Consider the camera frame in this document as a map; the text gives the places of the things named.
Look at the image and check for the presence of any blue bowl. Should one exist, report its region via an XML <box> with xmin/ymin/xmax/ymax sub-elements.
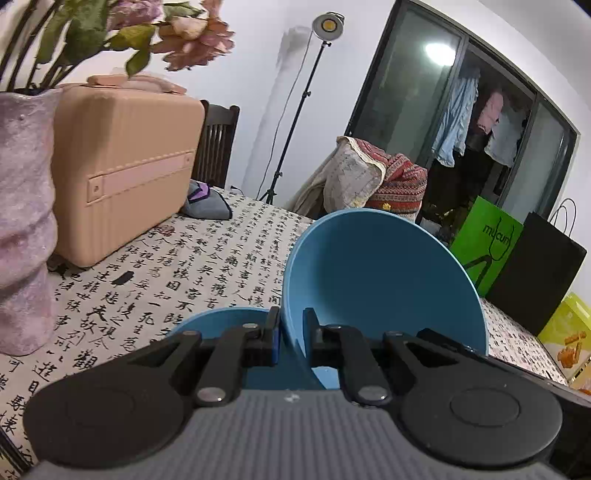
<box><xmin>171</xmin><ymin>307</ymin><xmax>322</xmax><ymax>403</ymax></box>
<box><xmin>277</xmin><ymin>209</ymin><xmax>489</xmax><ymax>390</ymax></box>

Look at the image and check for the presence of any green snack box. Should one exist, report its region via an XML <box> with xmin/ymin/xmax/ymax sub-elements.
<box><xmin>538</xmin><ymin>292</ymin><xmax>591</xmax><ymax>382</ymax></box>

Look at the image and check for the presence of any calligraphy print tablecloth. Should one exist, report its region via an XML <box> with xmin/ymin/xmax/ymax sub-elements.
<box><xmin>1</xmin><ymin>193</ymin><xmax>565</xmax><ymax>463</ymax></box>

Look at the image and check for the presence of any grey purple cloth pouch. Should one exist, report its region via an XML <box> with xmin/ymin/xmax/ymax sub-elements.
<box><xmin>180</xmin><ymin>179</ymin><xmax>232</xmax><ymax>221</ymax></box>

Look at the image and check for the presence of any black paper bag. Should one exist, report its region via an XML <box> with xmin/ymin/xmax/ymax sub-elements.
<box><xmin>486</xmin><ymin>198</ymin><xmax>587</xmax><ymax>335</ymax></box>

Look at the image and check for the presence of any red patterned blanket on chair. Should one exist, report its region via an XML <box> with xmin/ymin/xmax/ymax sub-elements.
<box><xmin>287</xmin><ymin>136</ymin><xmax>428</xmax><ymax>221</ymax></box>

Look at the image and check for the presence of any green paper shopping bag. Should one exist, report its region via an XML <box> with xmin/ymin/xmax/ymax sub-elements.
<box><xmin>451</xmin><ymin>197</ymin><xmax>523</xmax><ymax>297</ymax></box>

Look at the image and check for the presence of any dark wooden chair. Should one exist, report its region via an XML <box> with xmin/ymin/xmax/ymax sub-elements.
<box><xmin>191</xmin><ymin>100</ymin><xmax>240</xmax><ymax>188</ymax></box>

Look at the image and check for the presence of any glittery pink vase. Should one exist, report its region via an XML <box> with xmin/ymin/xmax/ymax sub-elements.
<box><xmin>1</xmin><ymin>90</ymin><xmax>61</xmax><ymax>356</ymax></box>

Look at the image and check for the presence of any pink small suitcase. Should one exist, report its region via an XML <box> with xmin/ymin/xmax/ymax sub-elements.
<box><xmin>51</xmin><ymin>77</ymin><xmax>205</xmax><ymax>267</ymax></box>

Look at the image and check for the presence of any hanging blue shirt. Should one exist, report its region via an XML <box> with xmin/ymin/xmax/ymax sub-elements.
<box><xmin>431</xmin><ymin>67</ymin><xmax>481</xmax><ymax>168</ymax></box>

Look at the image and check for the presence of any hanging white garment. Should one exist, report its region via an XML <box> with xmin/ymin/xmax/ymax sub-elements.
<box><xmin>484</xmin><ymin>106</ymin><xmax>527</xmax><ymax>168</ymax></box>

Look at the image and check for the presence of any dark sliding glass door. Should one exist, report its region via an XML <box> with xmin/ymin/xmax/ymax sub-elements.
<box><xmin>344</xmin><ymin>0</ymin><xmax>581</xmax><ymax>222</ymax></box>

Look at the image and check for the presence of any hanging pink garment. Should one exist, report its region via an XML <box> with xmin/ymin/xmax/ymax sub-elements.
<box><xmin>476</xmin><ymin>91</ymin><xmax>504</xmax><ymax>134</ymax></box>

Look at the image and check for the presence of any studio lamp on stand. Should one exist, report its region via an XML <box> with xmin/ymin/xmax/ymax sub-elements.
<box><xmin>257</xmin><ymin>11</ymin><xmax>346</xmax><ymax>205</ymax></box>

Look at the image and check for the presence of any dried pink roses bouquet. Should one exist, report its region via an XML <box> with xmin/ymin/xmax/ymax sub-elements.
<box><xmin>1</xmin><ymin>0</ymin><xmax>235</xmax><ymax>96</ymax></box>

